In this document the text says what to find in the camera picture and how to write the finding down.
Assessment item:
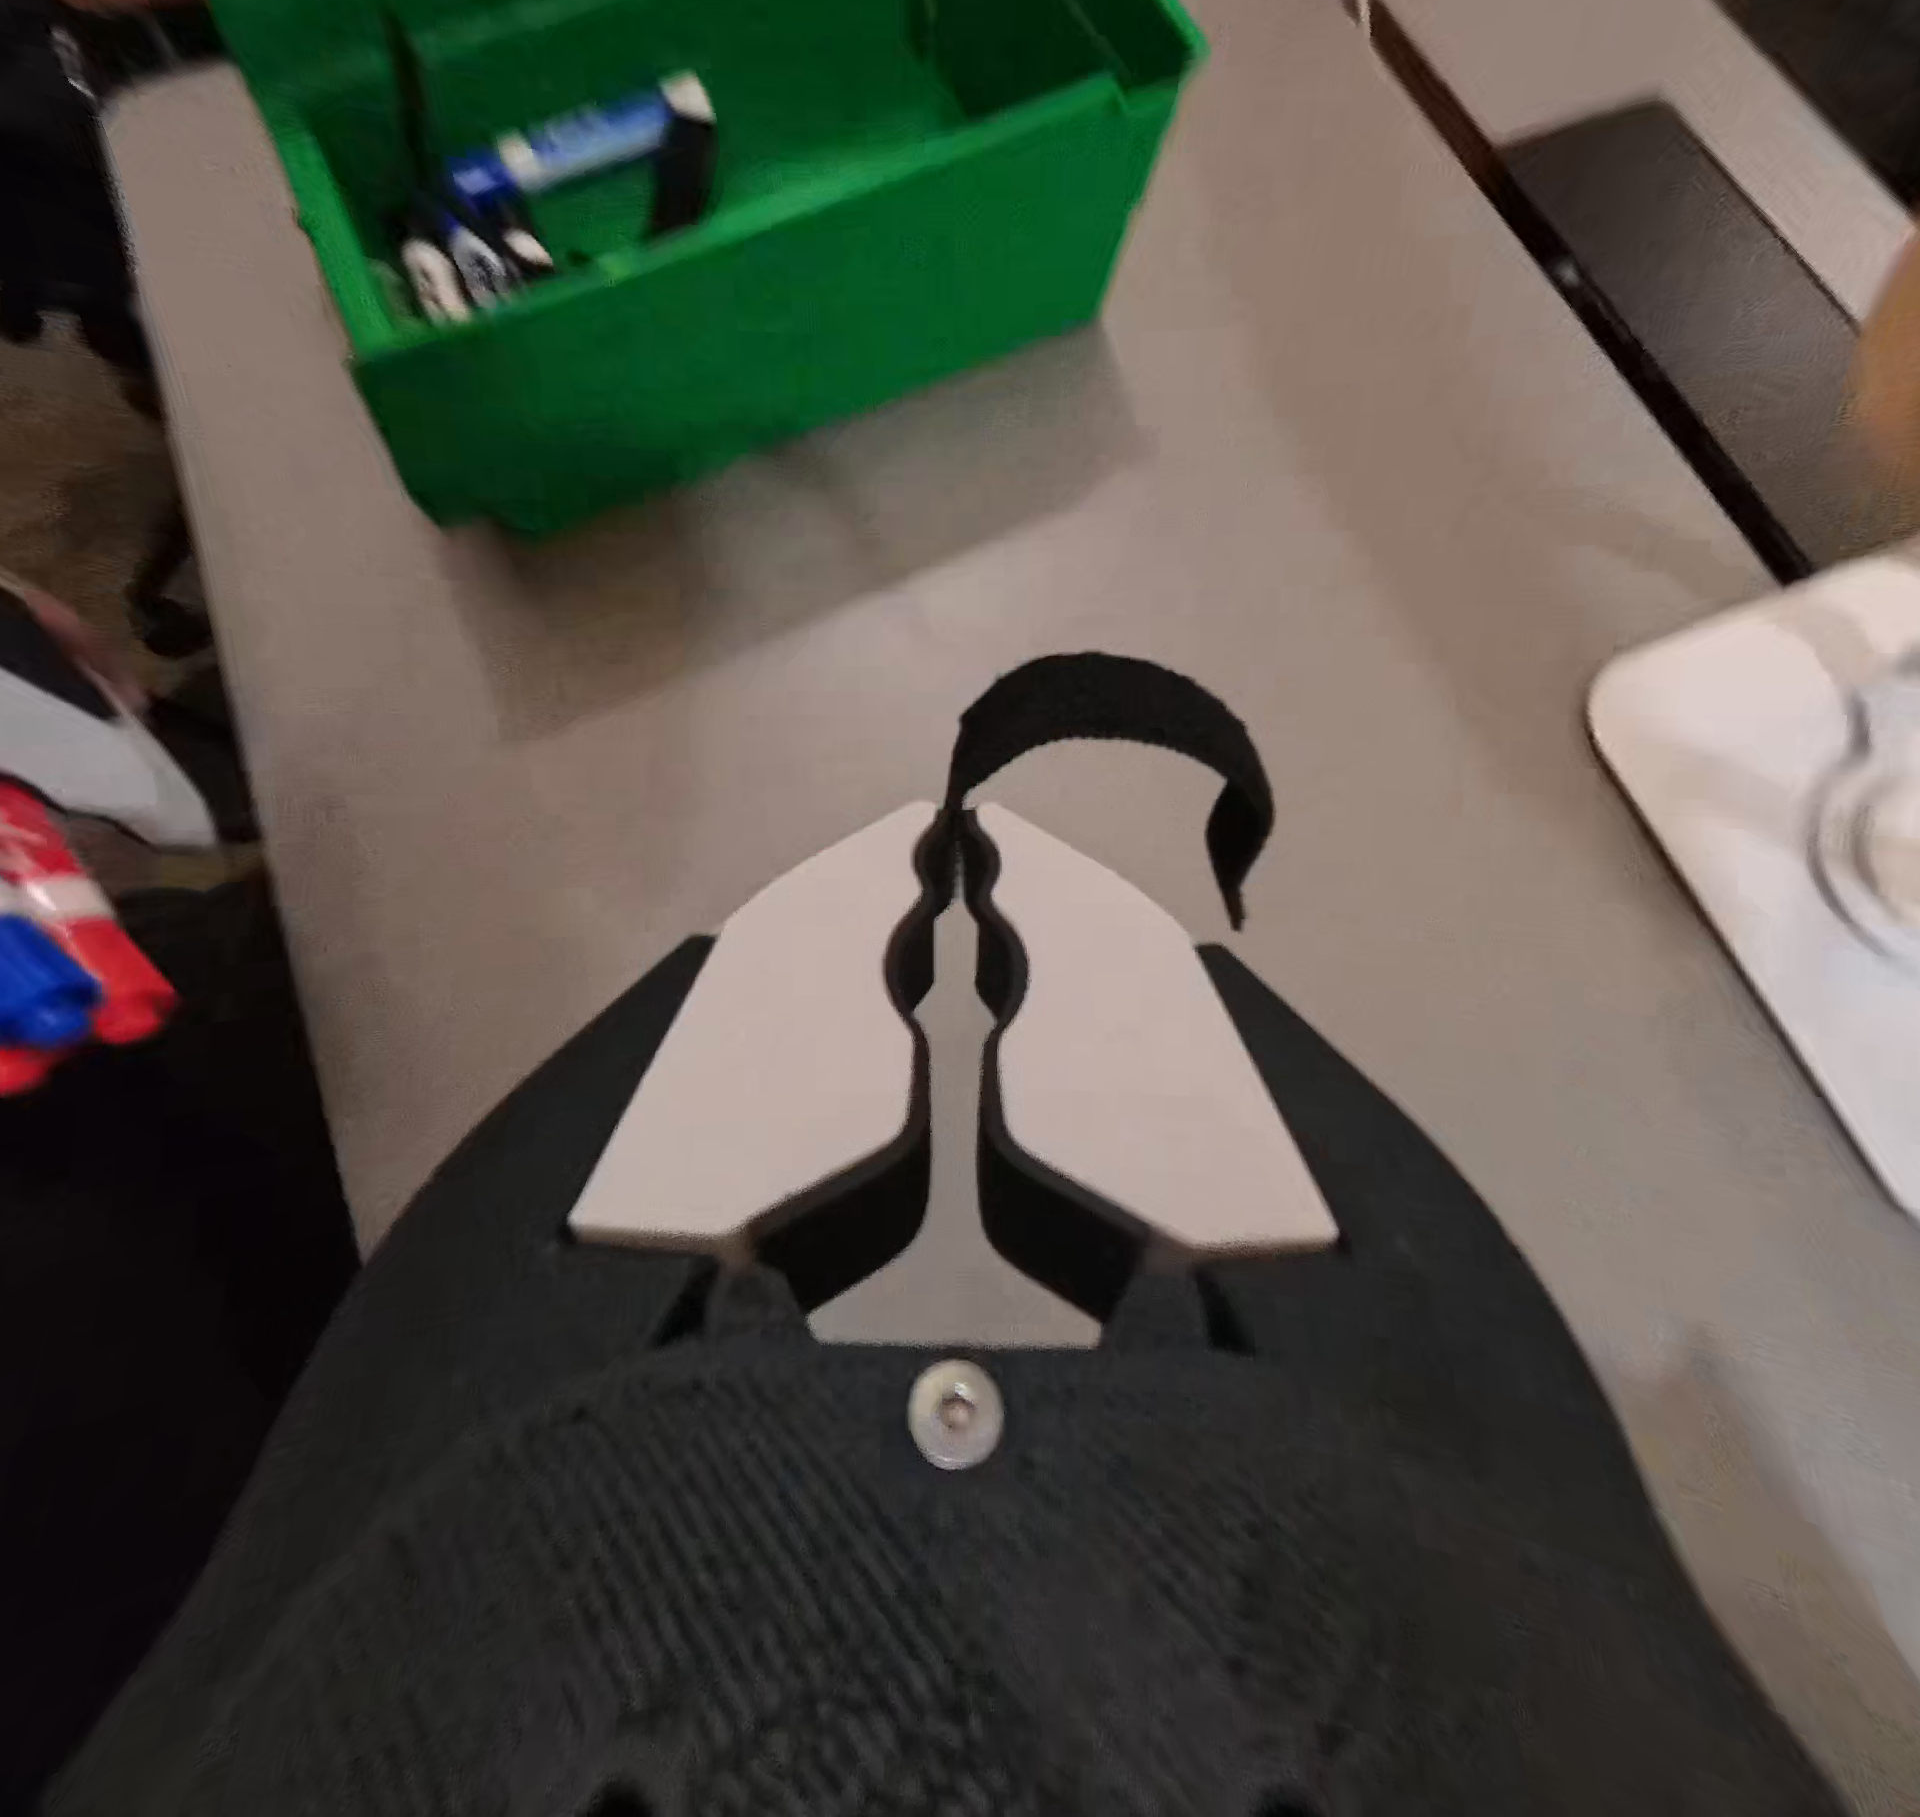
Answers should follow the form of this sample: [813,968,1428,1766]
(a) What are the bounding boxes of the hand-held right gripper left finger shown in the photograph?
[568,800,965,1312]

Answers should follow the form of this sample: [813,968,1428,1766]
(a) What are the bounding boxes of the blue dry erase marker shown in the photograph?
[443,84,680,201]
[0,918,111,1055]

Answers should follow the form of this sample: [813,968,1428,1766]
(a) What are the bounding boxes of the black velcro strap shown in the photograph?
[945,654,1278,934]
[381,18,437,192]
[646,74,718,241]

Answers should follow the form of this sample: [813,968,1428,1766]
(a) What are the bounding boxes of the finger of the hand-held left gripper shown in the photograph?
[0,663,220,854]

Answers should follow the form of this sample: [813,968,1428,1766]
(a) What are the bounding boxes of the closed laptop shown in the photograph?
[1500,98,1871,575]

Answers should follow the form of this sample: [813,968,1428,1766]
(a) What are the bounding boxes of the green plastic box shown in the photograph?
[173,0,1208,537]

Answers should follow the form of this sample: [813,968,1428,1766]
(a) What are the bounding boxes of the white rounded tray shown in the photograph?
[1587,549,1920,1219]

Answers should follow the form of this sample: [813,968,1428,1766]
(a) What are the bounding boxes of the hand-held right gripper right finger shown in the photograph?
[959,805,1345,1328]

